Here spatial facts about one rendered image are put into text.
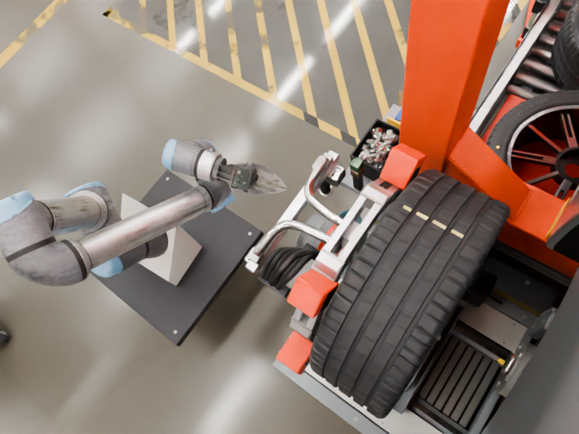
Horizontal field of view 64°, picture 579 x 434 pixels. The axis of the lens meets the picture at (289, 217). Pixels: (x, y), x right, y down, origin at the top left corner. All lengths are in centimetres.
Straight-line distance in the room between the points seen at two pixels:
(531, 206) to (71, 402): 216
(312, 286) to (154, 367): 148
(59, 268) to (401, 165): 87
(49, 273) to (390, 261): 80
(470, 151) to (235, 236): 105
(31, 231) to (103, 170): 169
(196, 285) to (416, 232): 122
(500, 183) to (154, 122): 200
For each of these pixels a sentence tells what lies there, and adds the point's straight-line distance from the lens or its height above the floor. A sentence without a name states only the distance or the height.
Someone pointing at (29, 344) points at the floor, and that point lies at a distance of 278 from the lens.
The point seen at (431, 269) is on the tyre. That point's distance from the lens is 103.
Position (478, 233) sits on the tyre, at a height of 116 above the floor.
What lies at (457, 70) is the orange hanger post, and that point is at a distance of 116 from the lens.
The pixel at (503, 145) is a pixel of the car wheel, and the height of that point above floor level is 50.
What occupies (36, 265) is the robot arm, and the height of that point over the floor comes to 123.
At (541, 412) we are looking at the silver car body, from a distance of 69.
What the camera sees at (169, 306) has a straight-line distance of 208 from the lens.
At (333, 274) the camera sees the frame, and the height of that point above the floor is 111.
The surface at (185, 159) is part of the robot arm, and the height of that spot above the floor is 105.
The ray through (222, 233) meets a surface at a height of 30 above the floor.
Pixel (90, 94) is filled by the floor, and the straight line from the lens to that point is 328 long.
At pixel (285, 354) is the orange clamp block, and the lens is 131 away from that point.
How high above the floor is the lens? 216
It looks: 66 degrees down
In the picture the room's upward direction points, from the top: 25 degrees counter-clockwise
